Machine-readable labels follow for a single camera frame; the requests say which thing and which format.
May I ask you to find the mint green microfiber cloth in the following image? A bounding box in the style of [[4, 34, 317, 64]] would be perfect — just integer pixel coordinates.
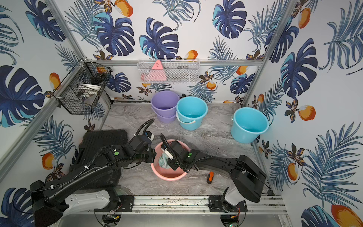
[[158, 151, 173, 169]]

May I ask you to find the pink plastic bucket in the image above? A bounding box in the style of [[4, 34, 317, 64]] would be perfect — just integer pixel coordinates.
[[151, 142, 187, 181]]

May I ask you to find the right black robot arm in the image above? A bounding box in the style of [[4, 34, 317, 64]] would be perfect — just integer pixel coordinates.
[[162, 141, 267, 205]]

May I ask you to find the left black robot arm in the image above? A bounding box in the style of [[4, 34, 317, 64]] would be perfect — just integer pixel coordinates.
[[30, 131, 156, 227]]

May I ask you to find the purple plastic bucket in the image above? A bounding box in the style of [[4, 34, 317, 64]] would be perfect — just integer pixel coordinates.
[[150, 91, 180, 124]]

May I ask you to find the black ribbed case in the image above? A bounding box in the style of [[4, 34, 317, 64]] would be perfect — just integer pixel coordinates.
[[69, 129, 128, 190]]

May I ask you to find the pink triangular sponge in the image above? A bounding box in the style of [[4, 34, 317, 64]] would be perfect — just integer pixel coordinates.
[[143, 60, 167, 82]]

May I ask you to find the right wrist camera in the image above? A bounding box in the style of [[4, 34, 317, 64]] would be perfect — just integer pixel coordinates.
[[161, 148, 174, 162]]

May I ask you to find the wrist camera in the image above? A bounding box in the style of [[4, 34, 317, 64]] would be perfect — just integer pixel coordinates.
[[143, 131, 154, 141], [161, 148, 174, 162]]

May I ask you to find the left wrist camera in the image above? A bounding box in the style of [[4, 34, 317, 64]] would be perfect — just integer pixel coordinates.
[[143, 131, 154, 141]]

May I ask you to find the orange handled screwdriver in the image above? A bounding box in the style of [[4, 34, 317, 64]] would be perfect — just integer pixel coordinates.
[[207, 148, 220, 184]]

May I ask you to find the teal bucket with white handle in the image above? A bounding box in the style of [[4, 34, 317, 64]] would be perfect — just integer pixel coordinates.
[[176, 96, 208, 131]]

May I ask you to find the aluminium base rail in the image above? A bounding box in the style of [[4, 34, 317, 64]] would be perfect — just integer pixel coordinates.
[[64, 193, 287, 216]]

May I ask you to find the teal bucket on wall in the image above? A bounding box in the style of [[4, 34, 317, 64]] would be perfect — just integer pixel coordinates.
[[231, 107, 269, 144]]

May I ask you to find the black wire basket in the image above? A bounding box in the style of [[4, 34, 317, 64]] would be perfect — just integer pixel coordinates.
[[52, 59, 112, 115]]

